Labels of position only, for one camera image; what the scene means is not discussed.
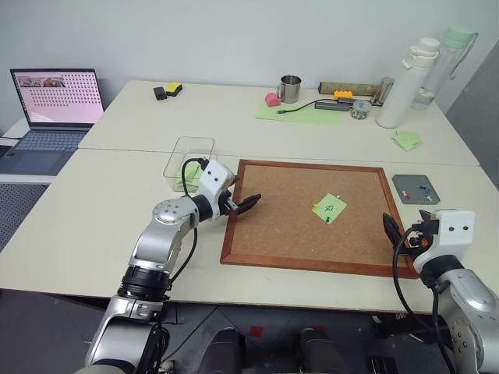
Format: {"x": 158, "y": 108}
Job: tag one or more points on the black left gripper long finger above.
{"x": 249, "y": 202}

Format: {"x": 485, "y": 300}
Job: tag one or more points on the green sticky note with drawing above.
{"x": 330, "y": 209}

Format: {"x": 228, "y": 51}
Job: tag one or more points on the black rectangular box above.
{"x": 160, "y": 93}

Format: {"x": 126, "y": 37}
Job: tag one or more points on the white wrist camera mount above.
{"x": 214, "y": 180}
{"x": 452, "y": 233}

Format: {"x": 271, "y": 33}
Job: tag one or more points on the black right gripper hidden finger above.
{"x": 425, "y": 215}

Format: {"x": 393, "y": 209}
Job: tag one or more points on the wood framed cork board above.
{"x": 296, "y": 233}

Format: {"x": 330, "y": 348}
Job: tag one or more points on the white water bottle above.
{"x": 403, "y": 85}

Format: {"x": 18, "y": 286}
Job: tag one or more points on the light green paper sheet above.
{"x": 304, "y": 115}

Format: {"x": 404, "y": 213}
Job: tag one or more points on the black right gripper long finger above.
{"x": 391, "y": 230}

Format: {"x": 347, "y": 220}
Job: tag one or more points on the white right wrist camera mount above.
{"x": 452, "y": 233}

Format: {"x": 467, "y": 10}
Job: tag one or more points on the pink heart shaped object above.
{"x": 272, "y": 100}

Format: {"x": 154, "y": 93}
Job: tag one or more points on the dark rounded shape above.
{"x": 321, "y": 352}
{"x": 226, "y": 352}

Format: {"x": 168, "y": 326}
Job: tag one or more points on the clear bottle with green lid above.
{"x": 440, "y": 70}

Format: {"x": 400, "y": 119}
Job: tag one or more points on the rolled cork mat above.
{"x": 351, "y": 88}

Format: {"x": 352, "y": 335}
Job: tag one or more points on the folded green paper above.
{"x": 408, "y": 140}

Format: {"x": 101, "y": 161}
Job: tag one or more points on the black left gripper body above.
{"x": 229, "y": 204}

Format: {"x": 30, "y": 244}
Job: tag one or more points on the grey metal tray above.
{"x": 416, "y": 189}

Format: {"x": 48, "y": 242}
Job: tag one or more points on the stainless steel mug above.
{"x": 290, "y": 89}

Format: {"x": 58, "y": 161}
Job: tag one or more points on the black left gripper hidden finger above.
{"x": 236, "y": 179}

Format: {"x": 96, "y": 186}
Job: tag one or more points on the yellow black eraser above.
{"x": 174, "y": 89}

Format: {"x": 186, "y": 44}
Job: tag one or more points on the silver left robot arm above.
{"x": 156, "y": 241}

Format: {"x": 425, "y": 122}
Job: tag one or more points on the yellow toy brick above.
{"x": 343, "y": 94}

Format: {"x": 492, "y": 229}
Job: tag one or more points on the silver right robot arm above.
{"x": 468, "y": 304}

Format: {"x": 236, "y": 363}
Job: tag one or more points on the clear plastic container with items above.
{"x": 359, "y": 110}

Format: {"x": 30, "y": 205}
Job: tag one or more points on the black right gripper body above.
{"x": 428, "y": 231}

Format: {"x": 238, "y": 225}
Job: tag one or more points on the open grey laptop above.
{"x": 50, "y": 117}

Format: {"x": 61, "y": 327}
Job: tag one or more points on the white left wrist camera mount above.
{"x": 214, "y": 180}

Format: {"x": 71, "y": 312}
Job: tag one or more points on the slim metal cylinder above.
{"x": 383, "y": 91}

